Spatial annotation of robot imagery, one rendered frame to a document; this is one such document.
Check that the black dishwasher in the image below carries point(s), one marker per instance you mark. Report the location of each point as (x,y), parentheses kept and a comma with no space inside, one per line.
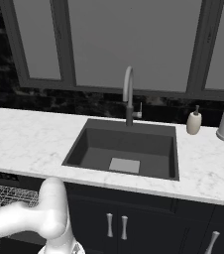
(8,185)

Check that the grey framed window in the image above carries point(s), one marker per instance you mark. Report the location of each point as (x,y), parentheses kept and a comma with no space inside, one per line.
(117,43)

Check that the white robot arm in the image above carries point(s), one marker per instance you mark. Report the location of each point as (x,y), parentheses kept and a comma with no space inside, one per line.
(51,211)

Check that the dark cupboard door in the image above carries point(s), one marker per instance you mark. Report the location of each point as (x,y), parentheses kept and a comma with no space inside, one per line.
(221,236)
(92,225)
(150,229)

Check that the cream soap dispenser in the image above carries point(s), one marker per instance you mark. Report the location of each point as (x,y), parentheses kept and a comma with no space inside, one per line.
(194,123)

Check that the grey and black tap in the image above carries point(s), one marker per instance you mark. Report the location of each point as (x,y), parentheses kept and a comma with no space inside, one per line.
(129,96)

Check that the dark grey sink basin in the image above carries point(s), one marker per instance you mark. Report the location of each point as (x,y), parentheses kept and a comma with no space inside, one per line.
(124,152)

